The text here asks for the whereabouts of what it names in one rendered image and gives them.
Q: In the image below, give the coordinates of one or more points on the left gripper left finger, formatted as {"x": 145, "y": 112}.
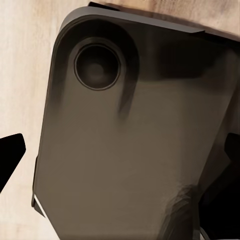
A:
{"x": 12, "y": 149}

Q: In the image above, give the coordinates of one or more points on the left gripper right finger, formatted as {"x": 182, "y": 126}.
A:
{"x": 232, "y": 149}

